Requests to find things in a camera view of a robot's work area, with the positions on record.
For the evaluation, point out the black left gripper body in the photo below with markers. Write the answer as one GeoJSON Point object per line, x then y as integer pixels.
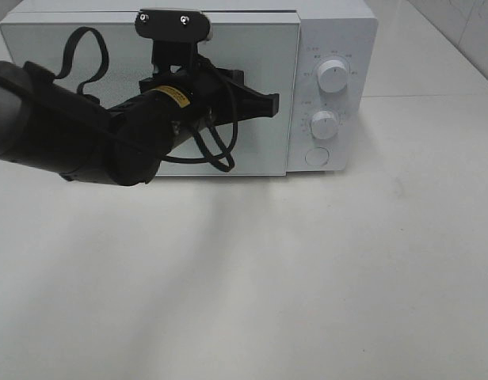
{"type": "Point", "coordinates": [179, 106]}

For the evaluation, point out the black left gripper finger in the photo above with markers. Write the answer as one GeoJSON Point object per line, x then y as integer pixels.
{"type": "Point", "coordinates": [251, 105]}

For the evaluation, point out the white microwave door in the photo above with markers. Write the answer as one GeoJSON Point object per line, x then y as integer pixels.
{"type": "Point", "coordinates": [263, 48]}

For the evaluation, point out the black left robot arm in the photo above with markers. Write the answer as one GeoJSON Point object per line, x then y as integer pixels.
{"type": "Point", "coordinates": [44, 126]}

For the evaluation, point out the lower white timer knob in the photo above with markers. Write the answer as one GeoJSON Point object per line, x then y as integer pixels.
{"type": "Point", "coordinates": [324, 125]}

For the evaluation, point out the white microwave oven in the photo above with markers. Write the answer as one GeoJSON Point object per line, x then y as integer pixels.
{"type": "Point", "coordinates": [313, 54]}

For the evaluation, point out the upper white power knob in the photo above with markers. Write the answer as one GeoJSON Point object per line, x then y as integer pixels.
{"type": "Point", "coordinates": [332, 75]}

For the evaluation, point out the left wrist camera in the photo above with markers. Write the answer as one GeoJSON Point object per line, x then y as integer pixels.
{"type": "Point", "coordinates": [175, 35]}

